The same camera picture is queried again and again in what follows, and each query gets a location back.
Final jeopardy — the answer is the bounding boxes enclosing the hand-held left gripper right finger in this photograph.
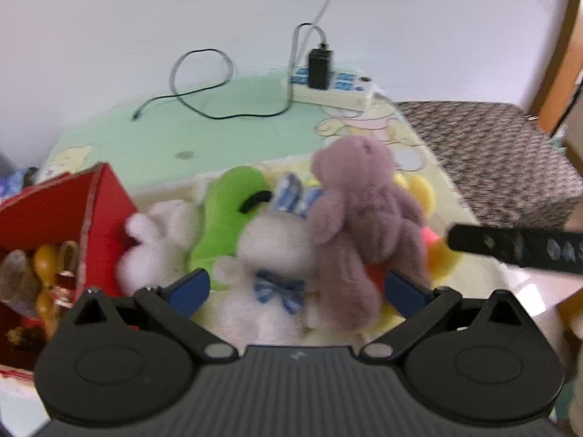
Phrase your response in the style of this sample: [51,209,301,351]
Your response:
[360,269,531,367]

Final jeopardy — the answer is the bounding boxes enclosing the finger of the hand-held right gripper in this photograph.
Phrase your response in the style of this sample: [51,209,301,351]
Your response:
[447,223,583,276]

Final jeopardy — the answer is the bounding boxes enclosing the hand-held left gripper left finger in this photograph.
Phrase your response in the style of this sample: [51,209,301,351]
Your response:
[59,268,238,365]

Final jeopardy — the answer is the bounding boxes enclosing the yellow tiger plush pink shirt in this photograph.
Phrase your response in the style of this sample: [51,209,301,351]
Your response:
[364,170,463,338]

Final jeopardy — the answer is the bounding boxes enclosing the small white bunny plush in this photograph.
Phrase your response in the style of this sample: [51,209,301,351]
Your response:
[114,198,203,299]

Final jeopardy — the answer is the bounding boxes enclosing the green plush toy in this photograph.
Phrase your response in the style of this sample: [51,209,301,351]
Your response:
[187,166,274,292]

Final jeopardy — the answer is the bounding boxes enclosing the purple teddy bear plush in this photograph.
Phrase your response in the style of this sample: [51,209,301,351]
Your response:
[307,134,431,333]

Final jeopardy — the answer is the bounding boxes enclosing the white bunny plush checkered ears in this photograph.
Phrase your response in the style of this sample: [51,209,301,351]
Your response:
[200,172,326,347]

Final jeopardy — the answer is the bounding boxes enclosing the red cardboard box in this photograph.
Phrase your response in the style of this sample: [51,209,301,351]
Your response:
[0,161,140,374]

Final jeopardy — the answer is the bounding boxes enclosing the brown patterned mattress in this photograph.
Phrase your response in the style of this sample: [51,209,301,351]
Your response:
[396,100,583,233]

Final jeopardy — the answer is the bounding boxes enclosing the orange plastic toy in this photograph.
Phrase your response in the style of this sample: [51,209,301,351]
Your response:
[32,241,62,333]

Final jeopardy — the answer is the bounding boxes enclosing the cartoon printed blanket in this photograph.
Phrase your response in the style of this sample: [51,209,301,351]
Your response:
[34,61,566,437]

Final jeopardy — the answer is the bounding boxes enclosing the grey translucent toy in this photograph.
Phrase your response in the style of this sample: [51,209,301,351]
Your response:
[0,250,42,317]

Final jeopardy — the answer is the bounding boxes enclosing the white power strip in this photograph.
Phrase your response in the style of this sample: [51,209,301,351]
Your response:
[289,66,374,112]

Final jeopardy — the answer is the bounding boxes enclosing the black charger plug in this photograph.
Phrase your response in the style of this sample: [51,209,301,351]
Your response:
[307,48,335,91]

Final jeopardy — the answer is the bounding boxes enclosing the wooden door frame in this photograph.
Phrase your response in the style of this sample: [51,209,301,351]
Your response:
[528,0,583,137]

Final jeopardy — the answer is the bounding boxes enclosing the black charging cable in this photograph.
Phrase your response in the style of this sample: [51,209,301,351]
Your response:
[131,22,329,123]

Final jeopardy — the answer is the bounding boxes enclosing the white power cord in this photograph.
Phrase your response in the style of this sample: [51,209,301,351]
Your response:
[312,0,342,25]

